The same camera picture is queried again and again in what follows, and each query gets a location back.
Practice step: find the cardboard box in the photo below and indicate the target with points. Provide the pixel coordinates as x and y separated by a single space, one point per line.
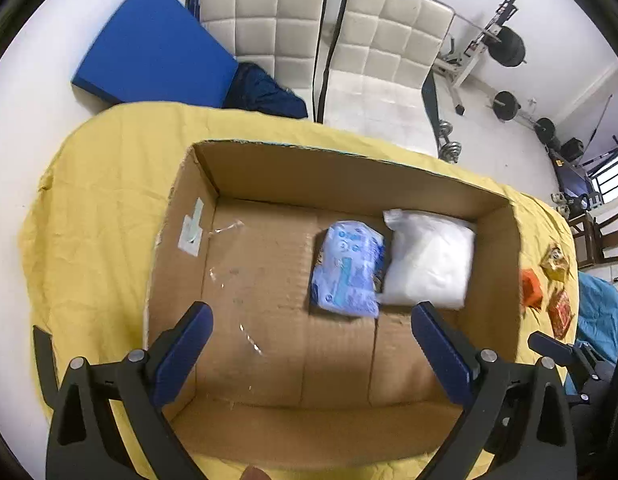
269 285

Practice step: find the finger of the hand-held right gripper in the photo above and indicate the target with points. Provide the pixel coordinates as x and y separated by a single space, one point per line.
564 352

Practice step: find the yellow cloth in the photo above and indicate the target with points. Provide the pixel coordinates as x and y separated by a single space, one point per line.
104 185

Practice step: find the white soft pillow pack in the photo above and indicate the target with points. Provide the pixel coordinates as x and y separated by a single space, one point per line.
429 260

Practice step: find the orange packet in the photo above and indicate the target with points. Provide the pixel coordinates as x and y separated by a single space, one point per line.
531 290

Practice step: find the barred window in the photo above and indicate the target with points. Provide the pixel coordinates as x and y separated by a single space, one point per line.
611 175

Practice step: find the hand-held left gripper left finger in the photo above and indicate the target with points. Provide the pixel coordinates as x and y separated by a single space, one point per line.
185 350

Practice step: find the dark blue cloth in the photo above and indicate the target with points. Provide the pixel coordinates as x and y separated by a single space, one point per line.
264 92

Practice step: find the white quilted chair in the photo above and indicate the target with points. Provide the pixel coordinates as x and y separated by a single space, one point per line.
259 15
384 45

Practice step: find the light blue cloth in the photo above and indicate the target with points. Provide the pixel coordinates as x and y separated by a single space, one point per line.
596 310

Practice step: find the white weight rack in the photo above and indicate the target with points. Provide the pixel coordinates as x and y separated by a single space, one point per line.
476 45

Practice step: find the black barbell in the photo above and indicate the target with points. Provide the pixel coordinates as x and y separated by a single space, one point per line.
506 105

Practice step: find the blue foam mat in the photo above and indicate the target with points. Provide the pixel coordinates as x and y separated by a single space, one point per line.
154 45

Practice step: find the wooden chair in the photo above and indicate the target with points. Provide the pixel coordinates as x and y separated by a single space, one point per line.
596 240

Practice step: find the blue and white soft packet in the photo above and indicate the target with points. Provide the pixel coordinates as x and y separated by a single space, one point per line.
346 270

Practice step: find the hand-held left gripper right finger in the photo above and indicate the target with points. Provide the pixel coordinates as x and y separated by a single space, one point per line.
439 355

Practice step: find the metal dumbbell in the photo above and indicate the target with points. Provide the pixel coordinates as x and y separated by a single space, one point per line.
449 147

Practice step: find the yellow snack packet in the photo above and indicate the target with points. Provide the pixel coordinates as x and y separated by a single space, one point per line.
554 262

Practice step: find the red snack packet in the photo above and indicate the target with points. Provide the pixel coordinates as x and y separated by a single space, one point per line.
560 312

